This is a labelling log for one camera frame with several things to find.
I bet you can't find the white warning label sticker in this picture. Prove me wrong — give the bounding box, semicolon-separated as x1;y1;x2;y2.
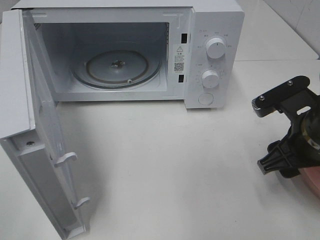
172;44;187;73

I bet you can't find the round white door button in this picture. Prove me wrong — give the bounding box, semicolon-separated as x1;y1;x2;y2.
198;93;214;106

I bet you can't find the white microwave door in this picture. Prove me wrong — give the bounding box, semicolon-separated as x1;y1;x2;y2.
0;9;90;240

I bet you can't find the glass microwave turntable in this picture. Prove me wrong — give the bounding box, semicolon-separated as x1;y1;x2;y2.
71;49;162;90

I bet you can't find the white dial knob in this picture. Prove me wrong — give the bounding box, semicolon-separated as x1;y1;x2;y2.
205;36;226;59
201;70;220;89

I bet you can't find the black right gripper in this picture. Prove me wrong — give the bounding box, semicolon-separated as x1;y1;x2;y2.
257;88;320;179

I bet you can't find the upper white dial knob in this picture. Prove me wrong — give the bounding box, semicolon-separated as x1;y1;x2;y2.
205;36;226;59

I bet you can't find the lower white dial knob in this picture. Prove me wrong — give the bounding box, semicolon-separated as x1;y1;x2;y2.
201;70;220;89

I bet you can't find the pink round plate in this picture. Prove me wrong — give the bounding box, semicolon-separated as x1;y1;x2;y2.
299;166;320;199

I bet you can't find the white microwave oven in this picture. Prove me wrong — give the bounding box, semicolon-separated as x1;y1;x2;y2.
9;0;245;109

